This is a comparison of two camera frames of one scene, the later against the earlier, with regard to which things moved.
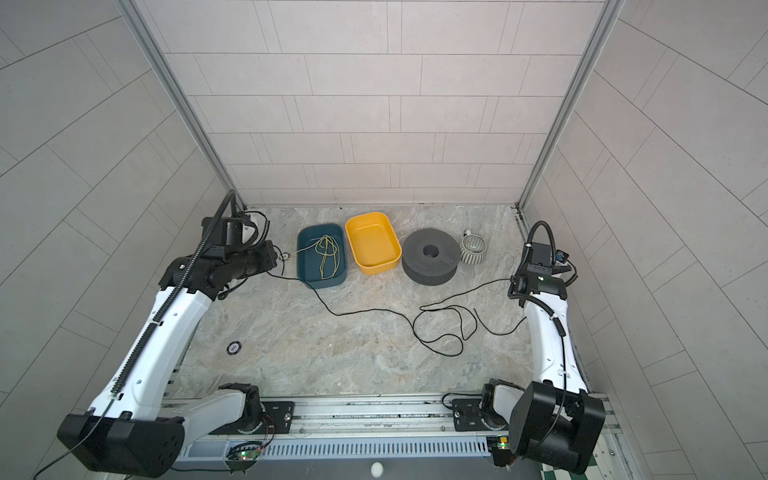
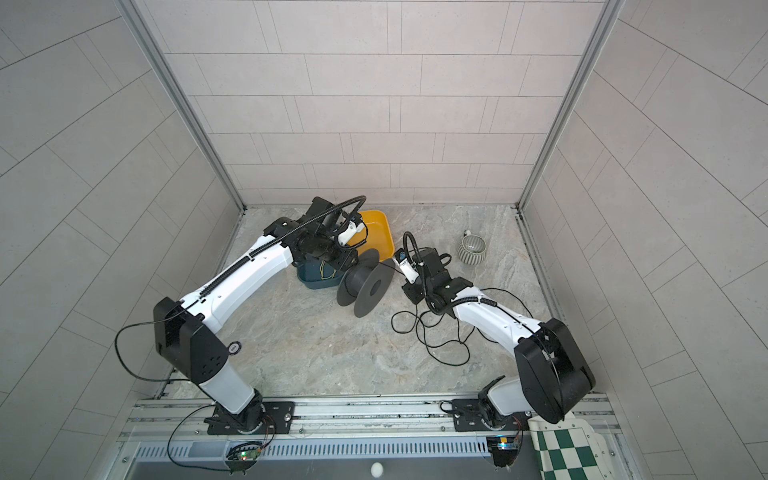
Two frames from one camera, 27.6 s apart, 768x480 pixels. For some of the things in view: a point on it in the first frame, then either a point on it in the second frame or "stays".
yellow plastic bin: x=374 y=242 stays
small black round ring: x=229 y=347 stays
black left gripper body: x=252 y=261 to x=340 y=258
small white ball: x=376 y=469 stays
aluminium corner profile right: x=570 y=101 stays
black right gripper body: x=521 y=278 to x=415 y=291
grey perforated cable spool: x=430 y=256 to x=365 y=282
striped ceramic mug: x=472 y=249 stays
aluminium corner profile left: x=170 y=78 stays
